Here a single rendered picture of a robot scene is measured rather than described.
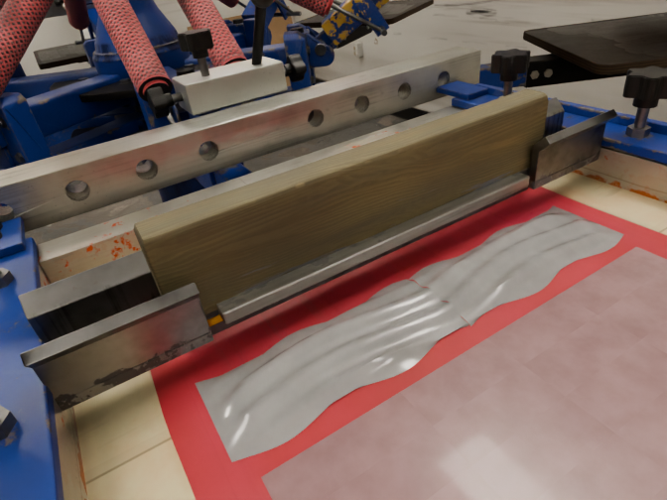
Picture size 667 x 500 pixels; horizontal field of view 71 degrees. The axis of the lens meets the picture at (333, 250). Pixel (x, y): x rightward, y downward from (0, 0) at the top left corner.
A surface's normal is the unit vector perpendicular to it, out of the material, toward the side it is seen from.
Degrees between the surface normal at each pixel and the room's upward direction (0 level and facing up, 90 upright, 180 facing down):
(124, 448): 0
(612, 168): 90
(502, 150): 90
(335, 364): 27
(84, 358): 90
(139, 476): 0
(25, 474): 0
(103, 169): 90
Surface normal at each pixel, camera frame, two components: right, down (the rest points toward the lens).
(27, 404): -0.11, -0.83
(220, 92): 0.52, 0.42
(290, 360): 0.22, -0.50
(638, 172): -0.85, 0.37
